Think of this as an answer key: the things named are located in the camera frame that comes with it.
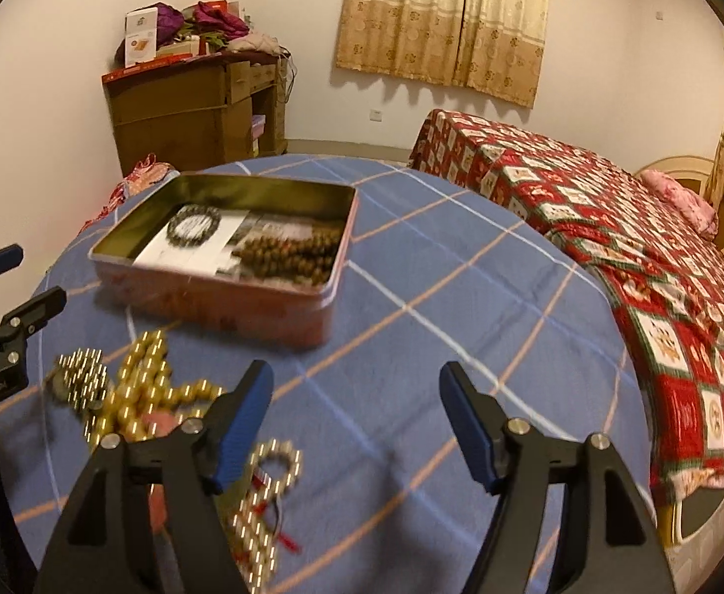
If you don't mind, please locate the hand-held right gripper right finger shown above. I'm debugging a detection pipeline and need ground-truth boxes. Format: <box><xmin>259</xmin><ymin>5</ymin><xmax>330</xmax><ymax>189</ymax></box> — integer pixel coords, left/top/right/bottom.
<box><xmin>439</xmin><ymin>360</ymin><xmax>678</xmax><ymax>594</ymax></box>

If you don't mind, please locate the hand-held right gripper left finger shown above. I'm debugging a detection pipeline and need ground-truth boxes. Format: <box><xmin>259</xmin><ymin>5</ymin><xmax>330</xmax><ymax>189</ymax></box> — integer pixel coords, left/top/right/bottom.
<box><xmin>33</xmin><ymin>359</ymin><xmax>275</xmax><ymax>594</ymax></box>

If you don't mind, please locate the shiny gold bead bracelet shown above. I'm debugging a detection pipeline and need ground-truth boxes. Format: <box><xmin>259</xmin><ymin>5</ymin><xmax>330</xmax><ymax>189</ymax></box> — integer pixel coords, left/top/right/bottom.
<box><xmin>251</xmin><ymin>439</ymin><xmax>305</xmax><ymax>497</ymax></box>
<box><xmin>45</xmin><ymin>349</ymin><xmax>113</xmax><ymax>413</ymax></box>

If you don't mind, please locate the pink round pouch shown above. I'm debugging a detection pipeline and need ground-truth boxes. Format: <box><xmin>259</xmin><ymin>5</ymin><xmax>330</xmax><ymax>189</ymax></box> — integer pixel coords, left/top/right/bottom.
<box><xmin>138</xmin><ymin>411</ymin><xmax>185</xmax><ymax>447</ymax></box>

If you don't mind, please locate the pink metal tin box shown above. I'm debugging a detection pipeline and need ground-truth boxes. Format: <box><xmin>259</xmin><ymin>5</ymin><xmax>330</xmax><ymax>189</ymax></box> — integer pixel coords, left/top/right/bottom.
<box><xmin>88</xmin><ymin>173</ymin><xmax>361</xmax><ymax>348</ymax></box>

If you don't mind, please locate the gold bead string red tassel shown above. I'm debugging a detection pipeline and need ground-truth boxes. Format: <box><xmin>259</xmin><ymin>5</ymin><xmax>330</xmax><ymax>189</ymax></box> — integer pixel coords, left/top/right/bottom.
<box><xmin>226</xmin><ymin>490</ymin><xmax>305</xmax><ymax>594</ymax></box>

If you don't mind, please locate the gold bead necklace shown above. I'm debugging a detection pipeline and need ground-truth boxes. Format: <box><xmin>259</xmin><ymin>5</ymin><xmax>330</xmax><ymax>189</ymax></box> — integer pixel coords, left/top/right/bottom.
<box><xmin>83</xmin><ymin>329</ymin><xmax>228</xmax><ymax>447</ymax></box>

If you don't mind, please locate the blue plaid tablecloth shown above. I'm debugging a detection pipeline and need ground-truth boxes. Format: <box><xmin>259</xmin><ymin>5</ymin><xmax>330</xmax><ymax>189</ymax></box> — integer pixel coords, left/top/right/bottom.
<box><xmin>0</xmin><ymin>154</ymin><xmax>658</xmax><ymax>594</ymax></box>

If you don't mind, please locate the printed paper card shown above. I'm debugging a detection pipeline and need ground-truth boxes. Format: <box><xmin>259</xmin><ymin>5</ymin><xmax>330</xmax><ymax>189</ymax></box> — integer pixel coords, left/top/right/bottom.
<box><xmin>133</xmin><ymin>206</ymin><xmax>313</xmax><ymax>279</ymax></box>

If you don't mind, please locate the pile of colourful clothes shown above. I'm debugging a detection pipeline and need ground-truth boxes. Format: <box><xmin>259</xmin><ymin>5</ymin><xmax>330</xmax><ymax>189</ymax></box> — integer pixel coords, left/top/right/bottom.
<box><xmin>80</xmin><ymin>154</ymin><xmax>181</xmax><ymax>234</ymax></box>

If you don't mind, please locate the brown wooden desk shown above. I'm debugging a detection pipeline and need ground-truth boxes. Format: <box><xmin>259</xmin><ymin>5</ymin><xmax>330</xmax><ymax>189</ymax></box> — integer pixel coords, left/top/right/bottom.
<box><xmin>102</xmin><ymin>49</ymin><xmax>290</xmax><ymax>178</ymax></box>

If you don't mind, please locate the red patterned bed blanket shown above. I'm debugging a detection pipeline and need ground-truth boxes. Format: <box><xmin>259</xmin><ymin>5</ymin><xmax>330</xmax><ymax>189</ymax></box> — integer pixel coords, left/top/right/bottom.
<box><xmin>407</xmin><ymin>108</ymin><xmax>724</xmax><ymax>508</ymax></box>

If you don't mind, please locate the flat red box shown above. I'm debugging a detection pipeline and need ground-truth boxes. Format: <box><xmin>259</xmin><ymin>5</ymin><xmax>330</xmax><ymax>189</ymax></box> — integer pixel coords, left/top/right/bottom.
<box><xmin>103</xmin><ymin>52</ymin><xmax>209</xmax><ymax>85</ymax></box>

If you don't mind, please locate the white upright carton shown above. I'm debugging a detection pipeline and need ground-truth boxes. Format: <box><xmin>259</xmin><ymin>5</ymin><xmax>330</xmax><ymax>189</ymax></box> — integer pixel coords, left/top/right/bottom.
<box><xmin>124</xmin><ymin>7</ymin><xmax>157</xmax><ymax>68</ymax></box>

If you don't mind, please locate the beige flat box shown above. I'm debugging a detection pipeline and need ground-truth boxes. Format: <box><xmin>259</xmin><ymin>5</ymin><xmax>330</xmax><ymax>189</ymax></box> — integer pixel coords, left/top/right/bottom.
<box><xmin>157</xmin><ymin>37</ymin><xmax>206</xmax><ymax>60</ymax></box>

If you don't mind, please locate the purple cloth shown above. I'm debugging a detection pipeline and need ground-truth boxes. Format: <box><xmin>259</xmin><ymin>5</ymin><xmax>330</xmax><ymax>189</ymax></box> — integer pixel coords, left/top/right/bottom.
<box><xmin>155</xmin><ymin>1</ymin><xmax>187</xmax><ymax>48</ymax></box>

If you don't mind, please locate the pink pillow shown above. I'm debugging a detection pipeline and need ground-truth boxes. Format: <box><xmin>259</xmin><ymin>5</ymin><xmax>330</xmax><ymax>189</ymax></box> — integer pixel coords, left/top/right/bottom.
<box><xmin>640</xmin><ymin>169</ymin><xmax>720</xmax><ymax>237</ymax></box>

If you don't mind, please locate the magenta cloth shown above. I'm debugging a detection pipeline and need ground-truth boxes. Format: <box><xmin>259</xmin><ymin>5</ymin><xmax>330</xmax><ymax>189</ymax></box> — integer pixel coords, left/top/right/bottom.
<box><xmin>192</xmin><ymin>1</ymin><xmax>252</xmax><ymax>42</ymax></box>

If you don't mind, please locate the pale pink cloth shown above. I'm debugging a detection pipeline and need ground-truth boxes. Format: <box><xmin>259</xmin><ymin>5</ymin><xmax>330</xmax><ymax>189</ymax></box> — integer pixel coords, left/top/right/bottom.
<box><xmin>222</xmin><ymin>31</ymin><xmax>289</xmax><ymax>58</ymax></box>

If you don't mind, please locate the wide beige patterned curtain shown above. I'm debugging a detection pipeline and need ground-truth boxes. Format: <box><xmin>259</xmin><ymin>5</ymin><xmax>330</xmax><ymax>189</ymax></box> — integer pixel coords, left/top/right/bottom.
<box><xmin>335</xmin><ymin>0</ymin><xmax>554</xmax><ymax>109</ymax></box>

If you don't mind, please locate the dark bead bracelet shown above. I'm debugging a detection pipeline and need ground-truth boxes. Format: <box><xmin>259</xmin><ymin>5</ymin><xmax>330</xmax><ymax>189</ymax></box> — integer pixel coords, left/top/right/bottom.
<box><xmin>165</xmin><ymin>204</ymin><xmax>222</xmax><ymax>246</ymax></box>

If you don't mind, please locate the brown wooden bead necklace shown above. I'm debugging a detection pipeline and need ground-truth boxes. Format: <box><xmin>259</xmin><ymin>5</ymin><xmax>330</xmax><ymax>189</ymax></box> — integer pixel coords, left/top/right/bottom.
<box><xmin>232</xmin><ymin>227</ymin><xmax>344</xmax><ymax>289</ymax></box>

